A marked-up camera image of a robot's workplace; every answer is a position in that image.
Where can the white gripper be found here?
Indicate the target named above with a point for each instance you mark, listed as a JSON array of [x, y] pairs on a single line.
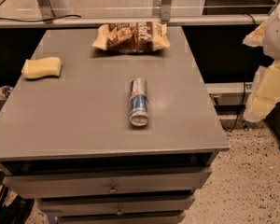
[[278, 34]]

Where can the yellow sponge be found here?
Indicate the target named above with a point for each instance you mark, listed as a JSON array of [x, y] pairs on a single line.
[[45, 67]]

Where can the blue silver drink can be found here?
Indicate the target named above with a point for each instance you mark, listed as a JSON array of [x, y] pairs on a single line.
[[138, 114]]

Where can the brown chip bag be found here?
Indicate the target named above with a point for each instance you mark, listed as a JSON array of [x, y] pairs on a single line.
[[133, 37]]

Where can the bottom drawer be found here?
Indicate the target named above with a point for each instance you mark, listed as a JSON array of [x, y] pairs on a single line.
[[172, 217]]

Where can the top drawer with knob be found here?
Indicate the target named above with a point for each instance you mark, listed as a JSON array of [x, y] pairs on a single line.
[[91, 184]]

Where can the drawer with knob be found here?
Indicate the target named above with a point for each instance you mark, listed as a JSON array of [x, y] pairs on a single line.
[[91, 184], [117, 205]]

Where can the grey drawer cabinet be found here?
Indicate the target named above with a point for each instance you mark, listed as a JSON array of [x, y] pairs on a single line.
[[79, 121]]

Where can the middle drawer with knob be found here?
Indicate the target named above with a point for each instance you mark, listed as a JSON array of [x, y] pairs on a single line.
[[117, 205]]

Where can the metal frame rail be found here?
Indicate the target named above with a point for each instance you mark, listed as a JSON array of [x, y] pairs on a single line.
[[93, 13]]

